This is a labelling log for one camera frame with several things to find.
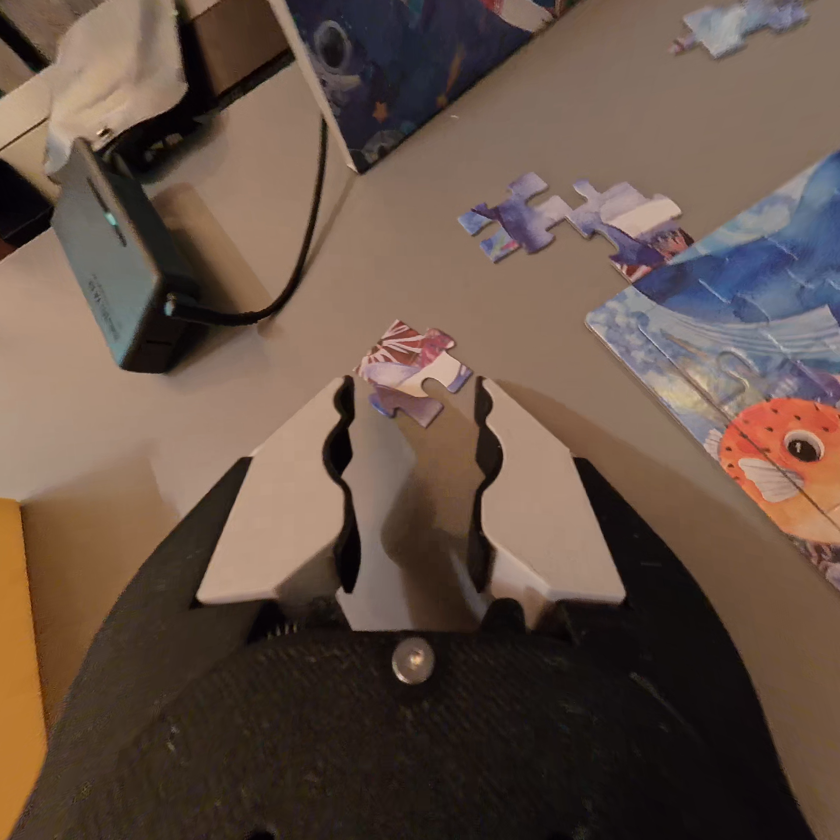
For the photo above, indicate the yellow flat object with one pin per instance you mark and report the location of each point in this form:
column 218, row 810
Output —
column 16, row 656

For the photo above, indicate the assembled sea jigsaw puzzle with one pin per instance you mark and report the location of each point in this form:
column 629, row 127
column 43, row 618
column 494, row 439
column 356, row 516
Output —
column 754, row 295

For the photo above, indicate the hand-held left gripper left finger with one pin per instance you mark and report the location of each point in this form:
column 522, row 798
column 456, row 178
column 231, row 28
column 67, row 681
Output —
column 282, row 518

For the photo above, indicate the white purple leaf puzzle piece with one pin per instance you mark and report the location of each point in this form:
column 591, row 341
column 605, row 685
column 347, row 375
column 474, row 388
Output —
column 407, row 367

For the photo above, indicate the striped white purple puzzle piece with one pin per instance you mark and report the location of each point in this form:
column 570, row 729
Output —
column 630, row 216

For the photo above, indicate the blue white puzzle piece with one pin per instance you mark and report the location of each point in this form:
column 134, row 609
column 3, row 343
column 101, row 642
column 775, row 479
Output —
column 728, row 26

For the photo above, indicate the pale cloth pouch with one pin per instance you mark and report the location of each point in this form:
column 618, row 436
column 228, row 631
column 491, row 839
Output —
column 118, row 65

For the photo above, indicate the black handheld device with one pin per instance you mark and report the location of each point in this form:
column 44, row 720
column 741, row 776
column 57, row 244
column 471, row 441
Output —
column 111, row 262

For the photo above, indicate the purple blue puzzle piece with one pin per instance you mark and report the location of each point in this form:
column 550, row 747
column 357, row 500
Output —
column 518, row 220

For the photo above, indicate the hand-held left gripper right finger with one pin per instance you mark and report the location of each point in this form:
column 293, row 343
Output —
column 551, row 518

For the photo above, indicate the illustrated puzzle box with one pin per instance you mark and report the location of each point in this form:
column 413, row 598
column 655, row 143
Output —
column 407, row 65

